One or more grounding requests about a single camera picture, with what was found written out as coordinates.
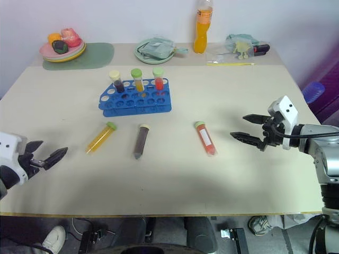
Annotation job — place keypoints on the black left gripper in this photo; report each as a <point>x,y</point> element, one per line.
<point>30,164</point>

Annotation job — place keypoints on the stack of coloured plates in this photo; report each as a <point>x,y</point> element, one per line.
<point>71,54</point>

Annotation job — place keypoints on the dark rounded pedestal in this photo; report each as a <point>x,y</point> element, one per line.
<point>200,234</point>

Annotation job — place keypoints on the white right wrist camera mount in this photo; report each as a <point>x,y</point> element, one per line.
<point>288,111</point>

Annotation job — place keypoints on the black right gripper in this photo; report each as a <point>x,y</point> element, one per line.
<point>272,136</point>

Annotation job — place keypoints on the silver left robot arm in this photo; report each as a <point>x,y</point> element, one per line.
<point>6,176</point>

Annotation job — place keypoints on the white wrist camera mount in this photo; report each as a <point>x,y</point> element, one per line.
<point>9,148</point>
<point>288,111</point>

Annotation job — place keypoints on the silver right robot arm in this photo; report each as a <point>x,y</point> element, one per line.
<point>325,156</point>

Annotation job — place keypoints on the green cap red liquid tube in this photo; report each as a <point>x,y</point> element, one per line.
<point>159,82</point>
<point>206,139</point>

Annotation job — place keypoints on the cream cap dark liquid tube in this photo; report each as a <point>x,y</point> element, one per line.
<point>119,86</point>
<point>141,141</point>

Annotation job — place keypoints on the pale green plate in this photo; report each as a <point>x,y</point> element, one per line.
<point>140,56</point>

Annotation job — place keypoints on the black and red device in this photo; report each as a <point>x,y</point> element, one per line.
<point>260,49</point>

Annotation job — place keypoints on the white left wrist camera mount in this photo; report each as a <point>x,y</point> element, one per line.
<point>9,148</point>

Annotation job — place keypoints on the dark green toy food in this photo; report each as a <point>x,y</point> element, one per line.
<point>60,46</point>

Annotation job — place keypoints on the pale green zip pouch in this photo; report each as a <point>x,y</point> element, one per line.
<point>156,47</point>

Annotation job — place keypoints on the green cap yellow liquid tube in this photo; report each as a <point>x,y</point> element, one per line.
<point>139,84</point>
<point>100,137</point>

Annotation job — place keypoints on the grey green sneaker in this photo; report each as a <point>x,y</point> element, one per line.
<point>259,225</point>

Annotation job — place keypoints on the thin yellow stick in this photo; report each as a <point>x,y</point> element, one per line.
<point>230,64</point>

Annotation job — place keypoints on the black floor device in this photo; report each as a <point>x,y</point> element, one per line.
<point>91,239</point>

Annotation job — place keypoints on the pink toy food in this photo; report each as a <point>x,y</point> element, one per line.
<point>70,37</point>

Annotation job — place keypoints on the yellow-green figure toy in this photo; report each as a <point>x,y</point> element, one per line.
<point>242,49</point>

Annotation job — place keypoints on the plastic bag with items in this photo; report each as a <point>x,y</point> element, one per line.
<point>239,38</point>

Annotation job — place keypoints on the green placemat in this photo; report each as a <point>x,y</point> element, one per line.
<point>98,55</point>

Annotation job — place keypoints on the orange toy fruit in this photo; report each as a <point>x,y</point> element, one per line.
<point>54,37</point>

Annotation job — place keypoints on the orange drink plastic bottle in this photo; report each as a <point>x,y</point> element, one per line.
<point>202,31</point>

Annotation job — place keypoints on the white shoe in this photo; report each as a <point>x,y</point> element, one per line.
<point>55,238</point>

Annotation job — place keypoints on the blue test tube rack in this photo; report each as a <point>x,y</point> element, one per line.
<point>132,101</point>

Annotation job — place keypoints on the blue bottle cap object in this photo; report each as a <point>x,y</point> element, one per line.
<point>313,91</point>

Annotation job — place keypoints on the clear plastic bag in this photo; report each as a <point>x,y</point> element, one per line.
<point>219,57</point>

